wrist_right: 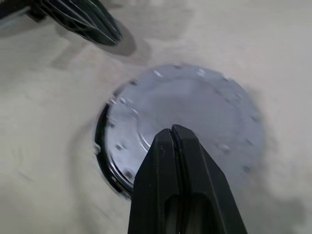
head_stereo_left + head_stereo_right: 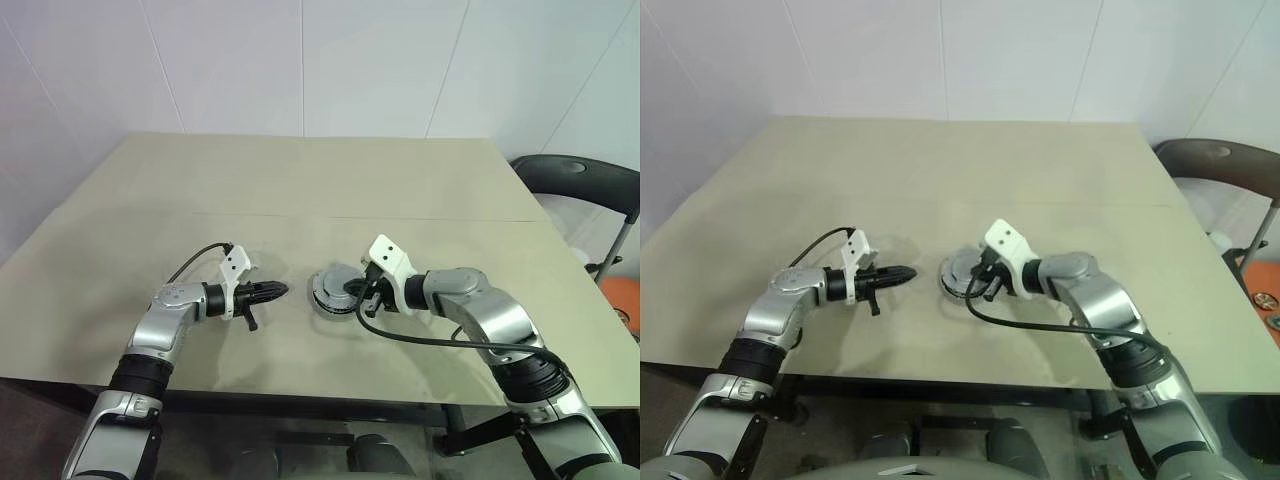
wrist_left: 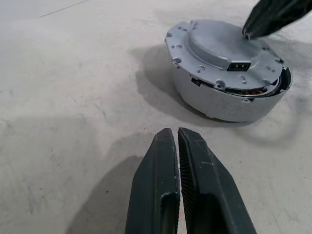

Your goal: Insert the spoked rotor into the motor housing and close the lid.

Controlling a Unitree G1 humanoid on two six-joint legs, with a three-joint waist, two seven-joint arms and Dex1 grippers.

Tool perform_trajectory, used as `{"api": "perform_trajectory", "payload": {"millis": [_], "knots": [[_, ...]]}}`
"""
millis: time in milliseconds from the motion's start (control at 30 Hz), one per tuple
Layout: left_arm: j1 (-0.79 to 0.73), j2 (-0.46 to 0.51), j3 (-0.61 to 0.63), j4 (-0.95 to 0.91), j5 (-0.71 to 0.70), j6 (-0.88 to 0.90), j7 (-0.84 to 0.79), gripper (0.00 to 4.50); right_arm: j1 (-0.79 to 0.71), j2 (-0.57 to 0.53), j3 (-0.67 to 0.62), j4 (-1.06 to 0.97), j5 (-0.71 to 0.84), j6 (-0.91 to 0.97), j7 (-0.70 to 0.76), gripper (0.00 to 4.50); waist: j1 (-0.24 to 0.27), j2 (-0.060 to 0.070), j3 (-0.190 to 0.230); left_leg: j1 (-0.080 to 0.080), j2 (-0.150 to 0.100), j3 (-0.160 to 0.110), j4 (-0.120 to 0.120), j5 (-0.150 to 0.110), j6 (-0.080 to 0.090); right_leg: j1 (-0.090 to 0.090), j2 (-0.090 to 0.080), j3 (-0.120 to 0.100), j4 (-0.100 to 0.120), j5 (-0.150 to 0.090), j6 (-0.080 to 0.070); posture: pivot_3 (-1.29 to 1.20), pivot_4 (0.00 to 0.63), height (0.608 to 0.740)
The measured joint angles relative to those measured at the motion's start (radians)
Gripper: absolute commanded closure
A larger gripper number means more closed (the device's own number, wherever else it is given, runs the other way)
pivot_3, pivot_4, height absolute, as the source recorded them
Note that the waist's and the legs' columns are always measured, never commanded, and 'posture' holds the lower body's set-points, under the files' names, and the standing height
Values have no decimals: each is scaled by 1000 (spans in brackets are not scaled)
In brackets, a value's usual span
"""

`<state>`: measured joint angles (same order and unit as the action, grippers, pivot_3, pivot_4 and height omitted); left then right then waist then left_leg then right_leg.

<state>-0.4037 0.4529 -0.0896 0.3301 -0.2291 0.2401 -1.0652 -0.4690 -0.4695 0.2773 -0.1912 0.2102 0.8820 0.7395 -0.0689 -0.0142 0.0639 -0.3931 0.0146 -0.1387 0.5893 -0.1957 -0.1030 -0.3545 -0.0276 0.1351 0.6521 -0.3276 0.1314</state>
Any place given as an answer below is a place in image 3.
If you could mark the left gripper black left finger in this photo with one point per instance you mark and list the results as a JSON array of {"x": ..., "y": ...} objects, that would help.
[{"x": 151, "y": 190}]

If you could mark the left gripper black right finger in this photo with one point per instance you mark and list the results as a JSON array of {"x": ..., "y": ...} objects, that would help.
[{"x": 209, "y": 190}]

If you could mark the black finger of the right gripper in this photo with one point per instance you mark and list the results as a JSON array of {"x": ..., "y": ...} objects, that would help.
[
  {"x": 270, "y": 9},
  {"x": 287, "y": 22}
]

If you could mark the grey motor end cover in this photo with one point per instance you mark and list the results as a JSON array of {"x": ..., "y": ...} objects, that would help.
[{"x": 214, "y": 48}]

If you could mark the grey motor base copper windings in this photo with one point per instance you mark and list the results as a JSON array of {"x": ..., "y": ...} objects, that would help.
[{"x": 219, "y": 104}]

